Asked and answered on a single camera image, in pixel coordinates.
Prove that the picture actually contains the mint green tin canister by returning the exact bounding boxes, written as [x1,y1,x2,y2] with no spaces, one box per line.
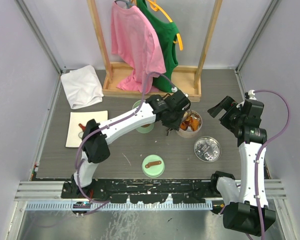
[132,100,155,134]

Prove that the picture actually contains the mint green canister lid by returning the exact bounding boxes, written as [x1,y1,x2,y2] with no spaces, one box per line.
[141,154,165,178]

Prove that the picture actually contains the white cloth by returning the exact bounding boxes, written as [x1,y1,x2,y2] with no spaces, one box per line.
[60,65,104,110]

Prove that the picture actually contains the white square plate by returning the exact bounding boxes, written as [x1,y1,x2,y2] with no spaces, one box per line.
[65,110,108,148]

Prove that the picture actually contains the metal serving tongs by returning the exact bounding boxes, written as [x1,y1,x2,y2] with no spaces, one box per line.
[166,109,191,136]

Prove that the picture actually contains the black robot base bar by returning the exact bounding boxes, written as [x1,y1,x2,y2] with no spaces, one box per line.
[61,177,240,205]

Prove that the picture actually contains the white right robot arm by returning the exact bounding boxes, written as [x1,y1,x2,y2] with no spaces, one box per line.
[207,96,276,238]

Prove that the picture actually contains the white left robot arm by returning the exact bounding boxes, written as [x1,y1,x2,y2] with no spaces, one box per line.
[71,89,191,198]

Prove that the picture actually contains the brown grilled eel piece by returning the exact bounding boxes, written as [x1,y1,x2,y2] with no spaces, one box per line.
[182,116,193,128]

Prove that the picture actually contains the round silver tin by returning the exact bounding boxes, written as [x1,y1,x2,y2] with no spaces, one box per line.
[176,110,203,139]

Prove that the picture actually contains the orange fried shrimp piece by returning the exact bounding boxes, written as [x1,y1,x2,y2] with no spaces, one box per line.
[189,118,201,132]

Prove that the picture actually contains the wooden clothes rack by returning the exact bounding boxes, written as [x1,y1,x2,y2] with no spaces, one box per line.
[86,0,223,103]

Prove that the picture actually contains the silver embossed tin lid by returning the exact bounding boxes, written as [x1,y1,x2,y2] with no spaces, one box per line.
[193,136,222,163]

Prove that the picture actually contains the green t-shirt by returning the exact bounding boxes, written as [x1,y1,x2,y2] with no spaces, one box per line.
[136,0,179,79]

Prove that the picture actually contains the pink t-shirt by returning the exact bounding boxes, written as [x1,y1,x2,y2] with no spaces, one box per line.
[111,2,166,94]

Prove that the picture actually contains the sushi roll slice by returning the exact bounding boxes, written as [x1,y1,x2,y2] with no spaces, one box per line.
[78,132,84,139]

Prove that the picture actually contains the orange clothes hanger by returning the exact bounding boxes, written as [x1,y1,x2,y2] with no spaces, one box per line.
[144,0,185,52]

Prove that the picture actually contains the grey clothes hanger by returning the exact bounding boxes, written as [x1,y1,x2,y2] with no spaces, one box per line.
[114,0,135,9]

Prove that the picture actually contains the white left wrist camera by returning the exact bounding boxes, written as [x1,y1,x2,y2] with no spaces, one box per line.
[171,86,189,98]

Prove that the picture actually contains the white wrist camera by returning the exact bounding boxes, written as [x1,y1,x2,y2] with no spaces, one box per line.
[236,89,257,109]
[171,86,189,98]

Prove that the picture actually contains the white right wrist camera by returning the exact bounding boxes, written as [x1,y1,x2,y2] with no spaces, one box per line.
[236,89,257,109]

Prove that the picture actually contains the aluminium corner frame post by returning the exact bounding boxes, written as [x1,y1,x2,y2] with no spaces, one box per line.
[235,0,282,73]

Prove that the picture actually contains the white slotted cable duct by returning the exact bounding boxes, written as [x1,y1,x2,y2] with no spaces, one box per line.
[25,200,213,211]

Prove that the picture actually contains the left aluminium frame post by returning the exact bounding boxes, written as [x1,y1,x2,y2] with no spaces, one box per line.
[14,0,63,75]

